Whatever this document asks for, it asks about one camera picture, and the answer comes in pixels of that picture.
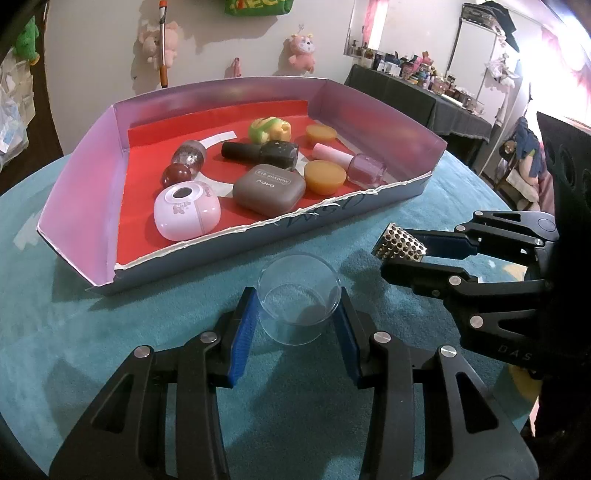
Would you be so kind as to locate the gold studded cylinder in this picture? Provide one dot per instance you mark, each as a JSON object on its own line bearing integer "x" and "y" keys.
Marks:
{"x": 401, "y": 244}

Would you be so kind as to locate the clear plastic bags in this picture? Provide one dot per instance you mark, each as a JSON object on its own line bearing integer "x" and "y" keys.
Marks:
{"x": 14, "y": 115}

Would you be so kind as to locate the pink and red cardboard box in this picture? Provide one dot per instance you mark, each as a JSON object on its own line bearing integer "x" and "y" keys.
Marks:
{"x": 184, "y": 265}

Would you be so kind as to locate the yellow and green toy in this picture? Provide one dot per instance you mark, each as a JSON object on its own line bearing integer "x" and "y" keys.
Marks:
{"x": 268, "y": 129}

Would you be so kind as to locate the small pink charm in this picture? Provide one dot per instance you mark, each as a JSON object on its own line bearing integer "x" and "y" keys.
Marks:
{"x": 237, "y": 68}

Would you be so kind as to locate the white hanging plush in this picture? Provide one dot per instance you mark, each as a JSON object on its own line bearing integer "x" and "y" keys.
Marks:
{"x": 505, "y": 71}

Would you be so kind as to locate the row of small bottles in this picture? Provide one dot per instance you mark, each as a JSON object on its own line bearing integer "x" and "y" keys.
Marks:
{"x": 415, "y": 69}

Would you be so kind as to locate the pale pink plush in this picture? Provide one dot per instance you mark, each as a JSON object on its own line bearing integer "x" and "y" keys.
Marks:
{"x": 150, "y": 41}

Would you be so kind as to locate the table with dark cloth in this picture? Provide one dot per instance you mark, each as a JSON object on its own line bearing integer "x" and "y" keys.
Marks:
{"x": 397, "y": 97}

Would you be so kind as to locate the clear glass jar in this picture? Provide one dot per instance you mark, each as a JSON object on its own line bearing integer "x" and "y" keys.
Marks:
{"x": 300, "y": 286}

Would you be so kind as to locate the orange and white stick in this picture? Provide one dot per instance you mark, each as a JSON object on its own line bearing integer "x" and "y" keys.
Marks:
{"x": 162, "y": 27}

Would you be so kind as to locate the black nail polish bottle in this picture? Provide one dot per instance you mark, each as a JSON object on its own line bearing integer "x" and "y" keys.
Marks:
{"x": 277, "y": 154}

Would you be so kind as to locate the grey eye shadow case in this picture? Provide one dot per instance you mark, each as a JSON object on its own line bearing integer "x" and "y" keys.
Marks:
{"x": 268, "y": 189}

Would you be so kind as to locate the pink bear plush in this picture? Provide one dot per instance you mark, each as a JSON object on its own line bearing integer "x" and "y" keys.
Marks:
{"x": 302, "y": 50}

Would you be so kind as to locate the green and yellow plush cushion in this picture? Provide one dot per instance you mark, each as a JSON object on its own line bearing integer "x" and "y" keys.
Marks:
{"x": 258, "y": 5}

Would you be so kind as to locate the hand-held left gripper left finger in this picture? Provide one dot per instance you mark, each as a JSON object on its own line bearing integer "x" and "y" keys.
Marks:
{"x": 244, "y": 332}

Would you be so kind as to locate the amber round disc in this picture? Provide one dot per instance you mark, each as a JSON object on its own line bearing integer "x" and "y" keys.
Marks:
{"x": 323, "y": 175}
{"x": 321, "y": 132}

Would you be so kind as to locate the doll in blue dress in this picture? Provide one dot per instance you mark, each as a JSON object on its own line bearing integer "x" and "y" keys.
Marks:
{"x": 526, "y": 147}

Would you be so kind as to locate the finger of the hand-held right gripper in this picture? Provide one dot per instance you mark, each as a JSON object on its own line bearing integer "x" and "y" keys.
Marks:
{"x": 450, "y": 244}
{"x": 429, "y": 277}

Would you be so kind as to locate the pink nail polish bottle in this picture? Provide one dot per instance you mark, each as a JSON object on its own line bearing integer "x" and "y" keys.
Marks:
{"x": 364, "y": 168}

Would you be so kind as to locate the glitter bottle with red cap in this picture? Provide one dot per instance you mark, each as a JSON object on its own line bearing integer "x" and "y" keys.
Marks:
{"x": 189, "y": 154}

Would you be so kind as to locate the green plush toy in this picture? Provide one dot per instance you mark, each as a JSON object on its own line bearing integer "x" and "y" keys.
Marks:
{"x": 27, "y": 39}

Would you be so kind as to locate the white and pink round case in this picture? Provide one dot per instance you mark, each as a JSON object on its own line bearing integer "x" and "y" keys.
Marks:
{"x": 184, "y": 212}

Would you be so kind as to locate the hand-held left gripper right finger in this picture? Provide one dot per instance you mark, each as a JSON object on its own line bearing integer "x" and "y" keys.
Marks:
{"x": 348, "y": 341}

